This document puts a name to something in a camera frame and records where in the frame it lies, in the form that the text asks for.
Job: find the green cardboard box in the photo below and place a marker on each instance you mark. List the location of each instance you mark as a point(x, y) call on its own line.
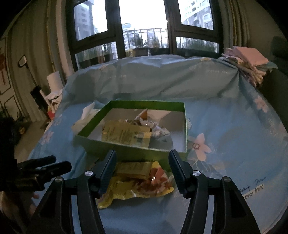
point(146, 155)

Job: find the black rimmed lamp head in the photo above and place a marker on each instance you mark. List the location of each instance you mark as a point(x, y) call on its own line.
point(22, 61)

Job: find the dark balcony planter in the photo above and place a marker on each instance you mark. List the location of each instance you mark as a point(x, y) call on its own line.
point(158, 51)

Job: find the pale balcony planter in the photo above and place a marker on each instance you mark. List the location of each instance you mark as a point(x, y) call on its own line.
point(140, 51)

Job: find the yellow red snack packet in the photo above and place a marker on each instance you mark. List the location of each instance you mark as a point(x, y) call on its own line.
point(126, 191)

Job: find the pale yellow printed snack packet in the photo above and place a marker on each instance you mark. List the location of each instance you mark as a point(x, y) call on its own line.
point(121, 135)

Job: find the person's left hand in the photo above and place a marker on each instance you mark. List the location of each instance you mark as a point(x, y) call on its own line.
point(34, 195)

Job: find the stack of folded clothes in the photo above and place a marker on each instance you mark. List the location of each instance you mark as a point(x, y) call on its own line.
point(249, 56)

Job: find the red bag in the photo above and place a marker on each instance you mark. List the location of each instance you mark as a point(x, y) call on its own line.
point(51, 112)

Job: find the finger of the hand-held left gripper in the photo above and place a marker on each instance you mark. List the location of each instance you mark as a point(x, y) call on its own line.
point(59, 168)
point(42, 161)

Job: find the balcony railing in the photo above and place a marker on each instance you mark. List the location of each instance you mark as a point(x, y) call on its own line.
point(146, 32)

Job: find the blue floral folded duvet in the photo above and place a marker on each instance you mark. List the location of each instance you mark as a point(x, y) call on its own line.
point(157, 76)

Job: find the beige curtain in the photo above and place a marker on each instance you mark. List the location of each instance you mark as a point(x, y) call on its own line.
point(236, 22)
point(40, 33)

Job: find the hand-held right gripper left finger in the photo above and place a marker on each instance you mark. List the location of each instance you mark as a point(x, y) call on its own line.
point(109, 175)

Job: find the white plastic bag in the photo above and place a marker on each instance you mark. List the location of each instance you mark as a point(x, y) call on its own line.
point(55, 96)

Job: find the brown wall decoration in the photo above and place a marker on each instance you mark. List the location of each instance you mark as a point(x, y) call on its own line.
point(2, 65)

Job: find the dark upholstered furniture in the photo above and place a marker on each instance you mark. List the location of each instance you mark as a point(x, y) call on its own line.
point(277, 74)

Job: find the dark framed window door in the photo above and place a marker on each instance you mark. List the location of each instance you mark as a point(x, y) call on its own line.
point(195, 31)
point(94, 42)

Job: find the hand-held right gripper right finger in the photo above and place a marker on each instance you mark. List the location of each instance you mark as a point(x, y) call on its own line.
point(177, 177)

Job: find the black stand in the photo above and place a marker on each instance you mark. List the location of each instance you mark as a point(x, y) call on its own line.
point(38, 96)

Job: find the gold snack packet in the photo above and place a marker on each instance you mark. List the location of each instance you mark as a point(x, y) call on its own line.
point(132, 168)

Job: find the brown triangular snack packet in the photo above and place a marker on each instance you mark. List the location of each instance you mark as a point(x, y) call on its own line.
point(144, 114)

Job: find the blue floral bed sheet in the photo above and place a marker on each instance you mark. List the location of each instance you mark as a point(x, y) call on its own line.
point(225, 171)

